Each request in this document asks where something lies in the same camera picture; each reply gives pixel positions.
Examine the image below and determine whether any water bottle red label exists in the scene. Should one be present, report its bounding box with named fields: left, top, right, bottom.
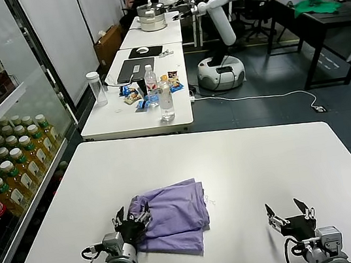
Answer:
left=141, top=63, right=161, bottom=107

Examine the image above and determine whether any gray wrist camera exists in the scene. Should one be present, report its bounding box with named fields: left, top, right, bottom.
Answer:
left=101, top=231, right=126, bottom=258
left=314, top=224, right=344, bottom=255

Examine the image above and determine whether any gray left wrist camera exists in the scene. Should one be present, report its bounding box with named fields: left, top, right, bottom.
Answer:
left=101, top=231, right=126, bottom=258

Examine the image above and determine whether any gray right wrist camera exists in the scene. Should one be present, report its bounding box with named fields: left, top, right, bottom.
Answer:
left=314, top=224, right=344, bottom=255

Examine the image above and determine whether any white floor cable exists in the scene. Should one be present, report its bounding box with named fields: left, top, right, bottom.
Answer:
left=190, top=79, right=320, bottom=128

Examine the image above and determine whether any gray closed laptop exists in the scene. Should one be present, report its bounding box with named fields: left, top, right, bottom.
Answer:
left=113, top=56, right=158, bottom=85

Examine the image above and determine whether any glass door beverage cooler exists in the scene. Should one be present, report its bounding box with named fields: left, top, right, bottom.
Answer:
left=0, top=0, right=100, bottom=263

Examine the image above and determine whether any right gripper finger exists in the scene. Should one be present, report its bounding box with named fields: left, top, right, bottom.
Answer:
left=264, top=200, right=293, bottom=234
left=293, top=195, right=318, bottom=222

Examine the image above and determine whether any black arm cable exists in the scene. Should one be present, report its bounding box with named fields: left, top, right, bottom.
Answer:
left=80, top=243, right=106, bottom=262
left=281, top=234, right=308, bottom=263

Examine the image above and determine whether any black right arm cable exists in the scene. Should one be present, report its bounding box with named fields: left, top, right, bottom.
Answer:
left=281, top=234, right=308, bottom=263

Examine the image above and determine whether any black metal table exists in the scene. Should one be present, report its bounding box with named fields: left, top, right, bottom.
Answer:
left=270, top=0, right=351, bottom=95

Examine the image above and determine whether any steel cooking pot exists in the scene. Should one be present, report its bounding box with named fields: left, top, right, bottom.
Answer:
left=134, top=0, right=168, bottom=34

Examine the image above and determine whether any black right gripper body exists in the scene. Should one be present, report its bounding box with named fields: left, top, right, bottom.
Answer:
left=276, top=212, right=320, bottom=245

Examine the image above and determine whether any clear unlabelled water bottle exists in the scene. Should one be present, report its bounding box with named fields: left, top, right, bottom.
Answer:
left=155, top=79, right=177, bottom=124

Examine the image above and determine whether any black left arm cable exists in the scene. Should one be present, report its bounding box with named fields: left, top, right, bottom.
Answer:
left=80, top=243, right=106, bottom=262

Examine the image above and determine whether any black mouse pad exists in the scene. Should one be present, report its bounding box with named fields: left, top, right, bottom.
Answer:
left=125, top=43, right=165, bottom=61

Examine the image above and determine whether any clear cracker packet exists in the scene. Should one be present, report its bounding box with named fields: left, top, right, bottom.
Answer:
left=122, top=90, right=142, bottom=106

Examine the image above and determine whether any white rectangular side table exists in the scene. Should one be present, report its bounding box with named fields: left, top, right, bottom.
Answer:
left=69, top=40, right=196, bottom=149
left=114, top=9, right=184, bottom=52

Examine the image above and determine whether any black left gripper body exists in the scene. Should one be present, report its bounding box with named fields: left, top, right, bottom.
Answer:
left=112, top=215, right=153, bottom=246

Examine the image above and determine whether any purple t-shirt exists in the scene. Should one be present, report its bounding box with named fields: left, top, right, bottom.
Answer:
left=125, top=175, right=217, bottom=263

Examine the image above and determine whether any white humanoid robot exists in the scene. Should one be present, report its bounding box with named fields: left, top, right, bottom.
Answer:
left=170, top=0, right=260, bottom=97

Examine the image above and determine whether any clear tumbler white lid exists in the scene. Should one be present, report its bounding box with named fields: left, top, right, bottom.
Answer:
left=84, top=70, right=109, bottom=109

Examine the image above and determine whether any green cloth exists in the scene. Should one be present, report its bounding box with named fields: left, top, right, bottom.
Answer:
left=292, top=0, right=344, bottom=20

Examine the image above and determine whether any white floor power adapter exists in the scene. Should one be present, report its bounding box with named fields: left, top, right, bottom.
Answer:
left=311, top=103, right=328, bottom=115

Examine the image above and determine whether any brown cardboard box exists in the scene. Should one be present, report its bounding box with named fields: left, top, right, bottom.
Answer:
left=90, top=24, right=126, bottom=68

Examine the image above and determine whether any colourful snack packet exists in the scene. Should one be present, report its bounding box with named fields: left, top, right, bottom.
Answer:
left=165, top=70, right=181, bottom=86

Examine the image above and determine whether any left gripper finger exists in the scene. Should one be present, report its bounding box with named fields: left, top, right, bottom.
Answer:
left=132, top=202, right=154, bottom=226
left=109, top=206, right=129, bottom=230

